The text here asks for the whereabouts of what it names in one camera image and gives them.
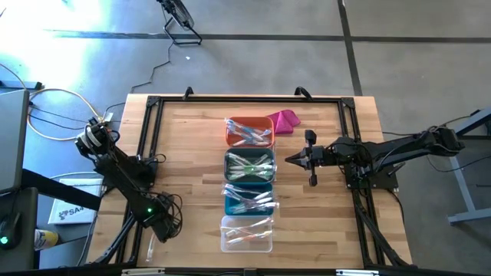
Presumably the purple toothbrush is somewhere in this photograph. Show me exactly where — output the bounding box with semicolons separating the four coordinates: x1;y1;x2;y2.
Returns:
229;201;280;214
229;189;275;212
229;199;277;214

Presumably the teal plastic bin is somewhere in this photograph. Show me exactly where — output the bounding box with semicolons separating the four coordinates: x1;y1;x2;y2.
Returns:
223;181;274;217

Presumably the dark desk top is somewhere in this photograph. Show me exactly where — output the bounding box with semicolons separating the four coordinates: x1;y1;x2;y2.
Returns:
0;186;40;271

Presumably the grey monitor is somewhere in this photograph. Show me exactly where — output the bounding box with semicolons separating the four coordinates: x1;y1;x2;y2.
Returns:
0;88;31;195

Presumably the grey metal bench frame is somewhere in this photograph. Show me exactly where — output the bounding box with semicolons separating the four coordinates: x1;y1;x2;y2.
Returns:
423;107;491;225

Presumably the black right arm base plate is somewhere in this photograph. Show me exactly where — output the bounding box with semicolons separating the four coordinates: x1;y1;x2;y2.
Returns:
343;158;400;192

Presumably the clear frosted plastic bin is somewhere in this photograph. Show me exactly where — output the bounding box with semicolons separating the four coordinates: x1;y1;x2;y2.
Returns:
220;214;274;253

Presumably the silver frame bracket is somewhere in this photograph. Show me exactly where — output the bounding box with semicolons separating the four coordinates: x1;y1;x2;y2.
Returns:
121;268;166;276
336;269;381;276

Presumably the black computer mouse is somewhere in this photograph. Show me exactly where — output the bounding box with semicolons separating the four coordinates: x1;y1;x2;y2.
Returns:
0;212;21;251

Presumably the black desk beam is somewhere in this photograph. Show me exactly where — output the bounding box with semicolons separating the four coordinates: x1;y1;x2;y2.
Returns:
21;168;104;212

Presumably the dark grey floor bar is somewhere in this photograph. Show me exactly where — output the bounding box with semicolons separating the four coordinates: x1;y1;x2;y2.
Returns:
0;80;44;91

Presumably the black fan power cable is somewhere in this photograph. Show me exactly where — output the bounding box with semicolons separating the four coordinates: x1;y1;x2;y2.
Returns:
129;41;173;95

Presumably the yellow extension cable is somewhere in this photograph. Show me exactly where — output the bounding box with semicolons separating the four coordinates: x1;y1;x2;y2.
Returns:
0;63;105;142

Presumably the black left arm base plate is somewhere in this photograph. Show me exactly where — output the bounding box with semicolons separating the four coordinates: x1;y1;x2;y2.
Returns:
102;156;159;189

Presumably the pale toothbrush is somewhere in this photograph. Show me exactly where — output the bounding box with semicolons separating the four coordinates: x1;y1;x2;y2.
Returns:
223;184;269;204
225;186;274;206

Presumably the orange plastic bin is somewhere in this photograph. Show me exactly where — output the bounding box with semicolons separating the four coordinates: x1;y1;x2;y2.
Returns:
225;116;276;149

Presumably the yellow and white can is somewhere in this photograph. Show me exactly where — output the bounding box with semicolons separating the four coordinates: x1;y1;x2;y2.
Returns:
33;228;60;251

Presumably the pink folded cloth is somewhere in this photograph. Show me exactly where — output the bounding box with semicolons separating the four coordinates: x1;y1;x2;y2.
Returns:
267;109;302;135

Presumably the grey plastic bin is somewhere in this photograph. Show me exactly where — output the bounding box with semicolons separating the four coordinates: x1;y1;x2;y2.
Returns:
223;146;276;183

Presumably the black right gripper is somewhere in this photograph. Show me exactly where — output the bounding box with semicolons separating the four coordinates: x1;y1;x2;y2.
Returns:
285;129;339;188

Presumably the white printed cardboard box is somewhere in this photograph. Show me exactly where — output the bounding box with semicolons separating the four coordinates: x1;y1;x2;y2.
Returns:
47;177;105;226

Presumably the black floor fan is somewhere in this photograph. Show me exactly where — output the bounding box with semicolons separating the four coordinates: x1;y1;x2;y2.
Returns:
155;0;203;47

